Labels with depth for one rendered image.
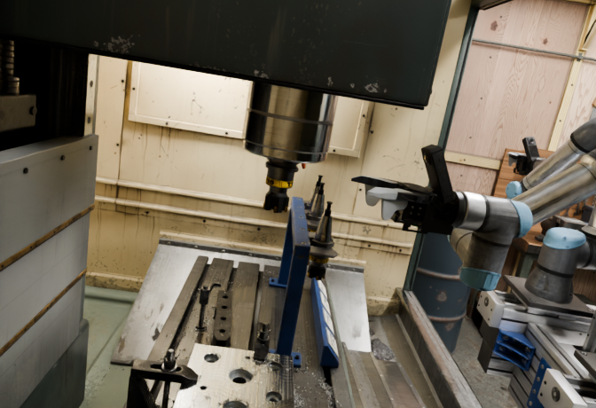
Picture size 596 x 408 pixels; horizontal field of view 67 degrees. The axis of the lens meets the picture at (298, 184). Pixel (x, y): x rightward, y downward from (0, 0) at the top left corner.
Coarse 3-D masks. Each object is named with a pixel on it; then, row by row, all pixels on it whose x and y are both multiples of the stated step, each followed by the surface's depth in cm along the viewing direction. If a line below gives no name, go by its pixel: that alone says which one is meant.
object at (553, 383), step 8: (544, 376) 118; (552, 376) 114; (560, 376) 114; (544, 384) 117; (552, 384) 114; (560, 384) 111; (568, 384) 111; (544, 392) 116; (552, 392) 113; (560, 392) 110; (568, 392) 108; (576, 392) 109; (584, 392) 113; (592, 392) 113; (544, 400) 116; (552, 400) 112; (560, 400) 109; (568, 400) 106; (576, 400) 105
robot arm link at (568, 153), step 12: (576, 132) 148; (588, 132) 145; (564, 144) 155; (576, 144) 148; (588, 144) 145; (552, 156) 159; (564, 156) 154; (576, 156) 151; (540, 168) 163; (552, 168) 159; (564, 168) 157; (528, 180) 169; (540, 180) 164; (516, 192) 172
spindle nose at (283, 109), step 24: (264, 96) 73; (288, 96) 72; (312, 96) 72; (336, 96) 76; (264, 120) 73; (288, 120) 72; (312, 120) 73; (264, 144) 74; (288, 144) 73; (312, 144) 75
